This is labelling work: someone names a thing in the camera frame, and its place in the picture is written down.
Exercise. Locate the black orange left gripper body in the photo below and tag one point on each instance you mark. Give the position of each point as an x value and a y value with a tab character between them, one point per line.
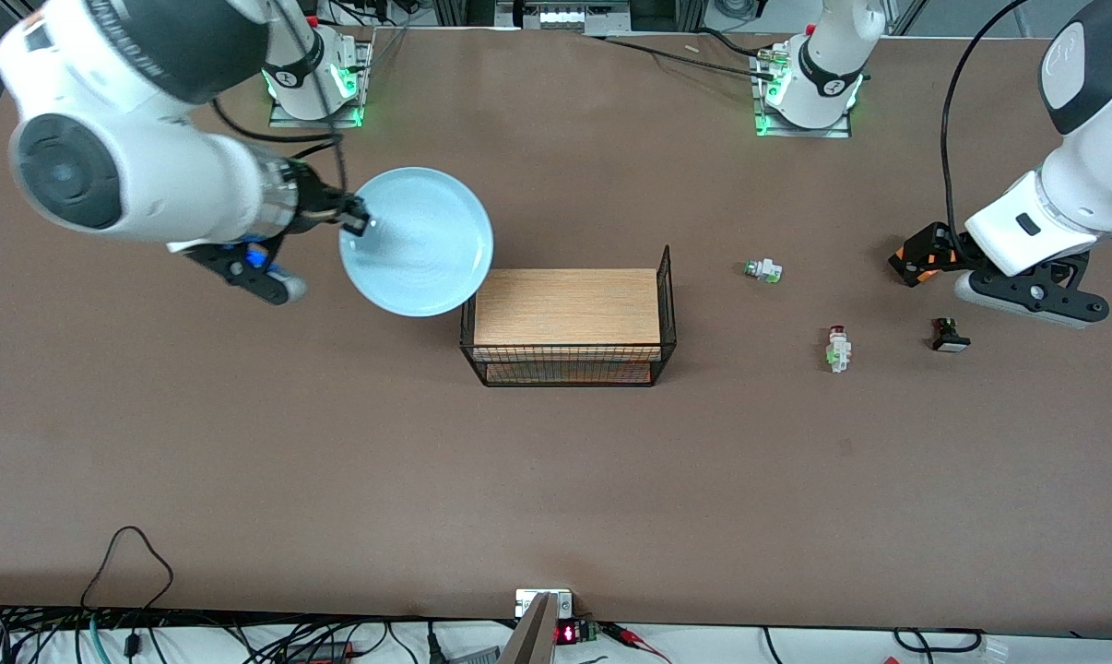
938	246

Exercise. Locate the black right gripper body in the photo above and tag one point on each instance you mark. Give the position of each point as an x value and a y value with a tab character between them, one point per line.
318	205

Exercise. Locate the light blue round plate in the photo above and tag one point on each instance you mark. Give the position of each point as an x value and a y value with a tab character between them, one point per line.
422	244

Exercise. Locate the red push button switch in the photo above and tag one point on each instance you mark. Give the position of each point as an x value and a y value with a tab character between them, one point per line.
838	352

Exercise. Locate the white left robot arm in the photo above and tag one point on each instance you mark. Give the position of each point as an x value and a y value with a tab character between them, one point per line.
1095	157

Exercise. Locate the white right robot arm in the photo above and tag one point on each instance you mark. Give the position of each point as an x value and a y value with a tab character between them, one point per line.
150	175

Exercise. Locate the white light bar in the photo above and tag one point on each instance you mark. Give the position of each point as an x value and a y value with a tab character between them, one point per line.
579	17

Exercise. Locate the black orange power adapter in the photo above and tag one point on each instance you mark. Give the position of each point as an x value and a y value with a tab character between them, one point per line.
321	652

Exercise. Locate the red clip test lead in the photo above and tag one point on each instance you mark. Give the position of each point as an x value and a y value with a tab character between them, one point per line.
625	633

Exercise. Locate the circuit board red display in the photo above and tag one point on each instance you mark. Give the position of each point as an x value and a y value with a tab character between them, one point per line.
567	634

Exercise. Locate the black square push button switch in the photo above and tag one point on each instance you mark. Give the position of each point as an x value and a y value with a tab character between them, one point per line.
951	341

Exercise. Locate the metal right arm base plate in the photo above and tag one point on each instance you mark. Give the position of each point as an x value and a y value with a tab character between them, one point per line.
284	118

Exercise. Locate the green push button switch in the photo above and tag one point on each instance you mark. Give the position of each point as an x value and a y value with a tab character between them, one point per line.
764	271

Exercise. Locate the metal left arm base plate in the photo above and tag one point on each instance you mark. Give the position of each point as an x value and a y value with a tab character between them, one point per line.
800	132

